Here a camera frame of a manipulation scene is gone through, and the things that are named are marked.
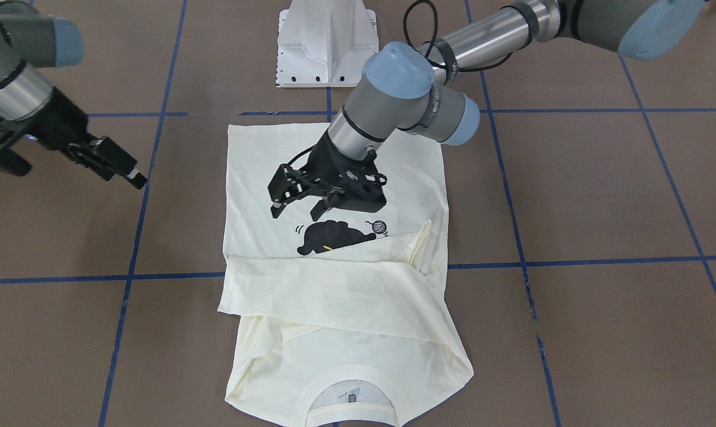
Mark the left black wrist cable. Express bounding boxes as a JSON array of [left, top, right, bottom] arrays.
[[402, 0, 513, 75]]

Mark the cream long-sleeve cat shirt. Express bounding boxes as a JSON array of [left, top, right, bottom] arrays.
[[218, 123, 474, 426]]

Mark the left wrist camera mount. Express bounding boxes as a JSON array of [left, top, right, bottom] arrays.
[[332, 171, 388, 213]]

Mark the white camera mast base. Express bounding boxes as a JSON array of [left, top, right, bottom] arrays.
[[275, 1, 379, 88]]

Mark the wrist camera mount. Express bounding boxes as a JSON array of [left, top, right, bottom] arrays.
[[0, 118, 32, 177], [332, 171, 388, 213]]

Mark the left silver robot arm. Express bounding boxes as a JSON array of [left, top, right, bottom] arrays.
[[268, 1, 703, 221]]

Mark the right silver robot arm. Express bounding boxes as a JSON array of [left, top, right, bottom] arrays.
[[0, 1, 147, 189]]

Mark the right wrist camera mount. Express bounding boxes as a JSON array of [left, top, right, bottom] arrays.
[[0, 118, 32, 177]]

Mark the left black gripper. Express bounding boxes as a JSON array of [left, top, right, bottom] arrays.
[[267, 132, 380, 222]]

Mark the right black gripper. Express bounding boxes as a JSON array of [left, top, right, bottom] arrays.
[[28, 87, 147, 189]]

